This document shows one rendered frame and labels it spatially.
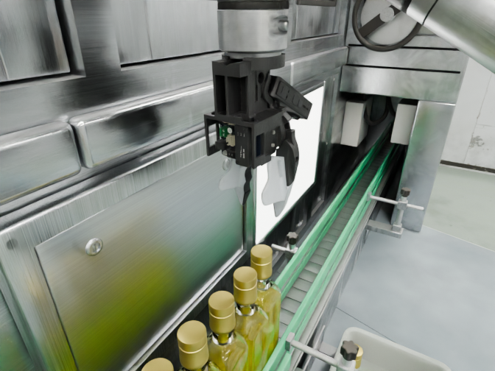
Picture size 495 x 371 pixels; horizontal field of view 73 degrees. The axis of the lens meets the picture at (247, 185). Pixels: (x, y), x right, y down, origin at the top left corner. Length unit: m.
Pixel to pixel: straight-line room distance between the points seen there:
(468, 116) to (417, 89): 2.86
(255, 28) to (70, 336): 0.40
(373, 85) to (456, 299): 0.72
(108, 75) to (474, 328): 1.04
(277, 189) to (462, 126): 3.76
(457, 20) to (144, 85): 0.36
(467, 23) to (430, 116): 0.87
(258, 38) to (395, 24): 0.92
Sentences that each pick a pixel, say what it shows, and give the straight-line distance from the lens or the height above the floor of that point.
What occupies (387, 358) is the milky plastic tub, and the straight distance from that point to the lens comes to 0.91.
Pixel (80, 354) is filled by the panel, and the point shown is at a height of 1.12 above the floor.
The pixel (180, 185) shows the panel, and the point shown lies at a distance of 0.52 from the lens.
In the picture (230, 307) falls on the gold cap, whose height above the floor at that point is 1.16.
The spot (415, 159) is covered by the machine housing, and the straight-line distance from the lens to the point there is 1.33.
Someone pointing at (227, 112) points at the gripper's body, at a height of 1.40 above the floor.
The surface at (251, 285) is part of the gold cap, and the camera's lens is 0.49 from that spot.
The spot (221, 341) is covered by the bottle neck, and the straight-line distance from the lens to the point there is 0.50.
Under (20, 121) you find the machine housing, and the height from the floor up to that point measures 1.40.
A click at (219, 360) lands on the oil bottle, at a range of 0.51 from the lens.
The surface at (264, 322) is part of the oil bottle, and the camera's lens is 0.56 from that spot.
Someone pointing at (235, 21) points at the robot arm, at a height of 1.49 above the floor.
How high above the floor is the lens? 1.49
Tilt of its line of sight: 27 degrees down
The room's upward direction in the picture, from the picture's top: straight up
